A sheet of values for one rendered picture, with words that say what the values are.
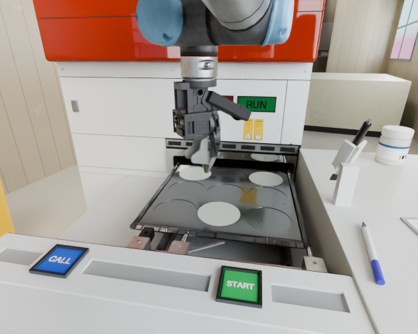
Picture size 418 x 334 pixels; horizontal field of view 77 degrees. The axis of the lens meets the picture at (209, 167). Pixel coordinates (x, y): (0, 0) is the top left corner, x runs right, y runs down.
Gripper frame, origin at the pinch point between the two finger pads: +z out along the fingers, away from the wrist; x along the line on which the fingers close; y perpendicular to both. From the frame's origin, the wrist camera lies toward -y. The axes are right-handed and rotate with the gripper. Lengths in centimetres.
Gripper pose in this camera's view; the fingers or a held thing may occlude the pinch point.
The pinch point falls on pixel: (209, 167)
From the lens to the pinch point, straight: 62.7
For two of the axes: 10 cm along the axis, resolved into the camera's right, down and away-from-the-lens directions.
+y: -8.9, 1.8, -4.3
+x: 4.6, 3.4, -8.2
